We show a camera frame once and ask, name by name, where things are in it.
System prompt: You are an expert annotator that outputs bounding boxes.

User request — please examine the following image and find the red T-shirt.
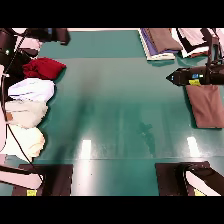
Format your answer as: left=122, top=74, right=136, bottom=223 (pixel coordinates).
left=22, top=57, right=67, bottom=81

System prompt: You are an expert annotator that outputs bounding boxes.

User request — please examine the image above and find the grey garment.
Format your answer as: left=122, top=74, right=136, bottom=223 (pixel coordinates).
left=146, top=28, right=184, bottom=54

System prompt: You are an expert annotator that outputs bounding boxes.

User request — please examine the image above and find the black cable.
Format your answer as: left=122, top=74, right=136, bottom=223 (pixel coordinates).
left=0, top=74, right=45, bottom=184

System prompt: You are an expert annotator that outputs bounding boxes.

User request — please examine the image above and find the pale lilac garment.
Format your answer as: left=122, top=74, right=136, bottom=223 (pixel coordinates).
left=7, top=77, right=56, bottom=103

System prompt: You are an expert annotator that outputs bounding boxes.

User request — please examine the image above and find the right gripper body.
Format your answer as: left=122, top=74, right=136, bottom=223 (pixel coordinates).
left=175, top=65, right=211, bottom=87

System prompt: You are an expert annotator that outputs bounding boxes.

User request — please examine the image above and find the brown garment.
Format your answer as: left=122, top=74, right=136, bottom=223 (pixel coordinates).
left=185, top=84, right=224, bottom=130

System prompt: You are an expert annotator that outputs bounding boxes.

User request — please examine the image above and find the cream garment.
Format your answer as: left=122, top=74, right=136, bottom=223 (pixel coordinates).
left=4, top=99, right=49, bottom=130

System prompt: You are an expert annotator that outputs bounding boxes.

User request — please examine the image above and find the purple garment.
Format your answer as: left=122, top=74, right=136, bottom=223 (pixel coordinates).
left=138, top=28, right=177, bottom=62

